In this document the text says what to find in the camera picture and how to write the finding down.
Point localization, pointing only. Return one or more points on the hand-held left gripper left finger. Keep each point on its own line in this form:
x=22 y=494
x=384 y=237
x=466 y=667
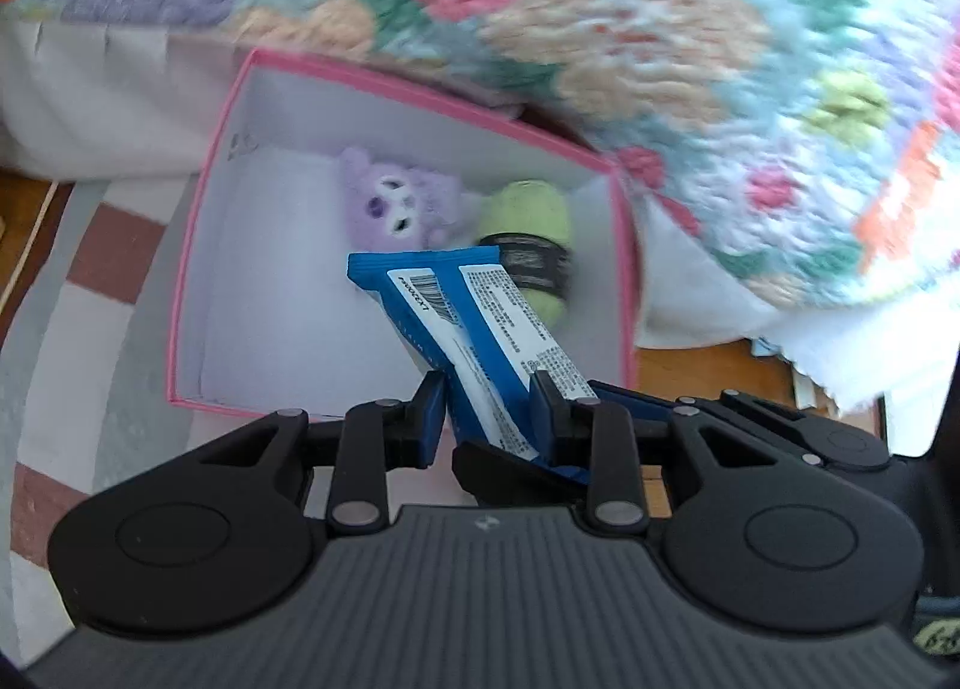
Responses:
x=429 y=426

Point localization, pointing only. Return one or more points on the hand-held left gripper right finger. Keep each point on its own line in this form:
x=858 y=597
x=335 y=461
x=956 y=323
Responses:
x=541 y=426

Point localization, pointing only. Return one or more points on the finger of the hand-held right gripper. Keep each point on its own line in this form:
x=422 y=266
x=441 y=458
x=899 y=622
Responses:
x=649 y=405
x=510 y=479

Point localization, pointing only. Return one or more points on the blue wet wipes packet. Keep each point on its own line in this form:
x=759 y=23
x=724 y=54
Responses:
x=465 y=329

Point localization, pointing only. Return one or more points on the green yarn ball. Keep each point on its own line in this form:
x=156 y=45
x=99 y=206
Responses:
x=525 y=209

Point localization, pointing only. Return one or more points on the purple plush toy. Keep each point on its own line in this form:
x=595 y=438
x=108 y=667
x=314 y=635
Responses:
x=390 y=201

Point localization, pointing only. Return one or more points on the pink cardboard box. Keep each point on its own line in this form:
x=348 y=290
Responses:
x=247 y=284

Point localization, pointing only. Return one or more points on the checkered rug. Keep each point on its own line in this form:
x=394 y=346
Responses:
x=112 y=329

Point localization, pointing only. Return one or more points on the floral quilt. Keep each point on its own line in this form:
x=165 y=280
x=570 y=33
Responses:
x=600 y=21

